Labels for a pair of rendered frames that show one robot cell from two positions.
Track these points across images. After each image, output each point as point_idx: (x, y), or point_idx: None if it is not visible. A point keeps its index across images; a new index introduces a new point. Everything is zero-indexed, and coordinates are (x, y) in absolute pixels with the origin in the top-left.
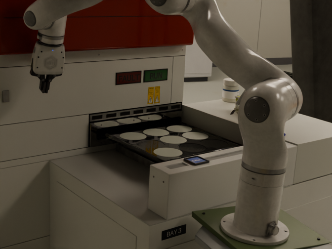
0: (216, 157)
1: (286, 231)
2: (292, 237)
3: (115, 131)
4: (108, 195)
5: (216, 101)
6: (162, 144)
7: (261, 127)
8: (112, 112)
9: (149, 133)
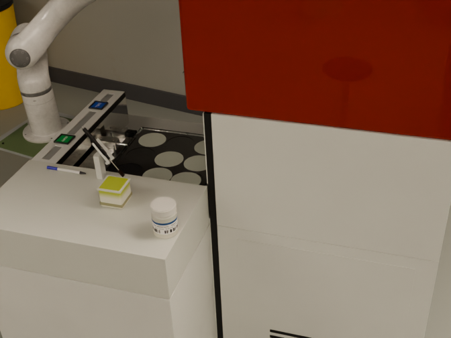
0: (88, 117)
1: (24, 134)
2: (21, 136)
3: None
4: (166, 121)
5: (181, 219)
6: (169, 147)
7: None
8: None
9: (201, 158)
